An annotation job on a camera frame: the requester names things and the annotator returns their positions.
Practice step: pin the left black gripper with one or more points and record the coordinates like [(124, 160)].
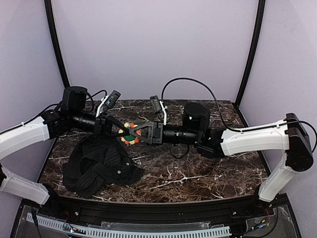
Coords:
[(102, 125)]

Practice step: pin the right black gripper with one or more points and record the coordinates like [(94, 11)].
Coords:
[(156, 133)]

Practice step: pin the flower brooch green orange yellow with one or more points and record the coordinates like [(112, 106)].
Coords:
[(130, 139)]

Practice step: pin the black pinstriped shirt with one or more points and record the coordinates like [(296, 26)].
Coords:
[(96, 161)]

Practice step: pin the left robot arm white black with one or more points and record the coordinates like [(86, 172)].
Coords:
[(49, 124)]

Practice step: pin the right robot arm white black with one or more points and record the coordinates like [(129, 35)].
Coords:
[(287, 135)]

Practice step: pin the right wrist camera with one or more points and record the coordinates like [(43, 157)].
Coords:
[(159, 109)]

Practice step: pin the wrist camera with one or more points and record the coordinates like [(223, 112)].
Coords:
[(108, 102), (159, 109)]

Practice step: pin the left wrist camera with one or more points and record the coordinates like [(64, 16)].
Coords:
[(108, 102)]

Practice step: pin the white slotted cable duct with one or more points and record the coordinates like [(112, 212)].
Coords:
[(117, 230)]

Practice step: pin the left black frame post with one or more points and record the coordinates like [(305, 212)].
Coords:
[(55, 43)]

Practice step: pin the black frame post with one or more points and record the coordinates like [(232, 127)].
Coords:
[(252, 52), (55, 43)]

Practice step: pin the right black frame post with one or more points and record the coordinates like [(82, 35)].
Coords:
[(252, 52)]

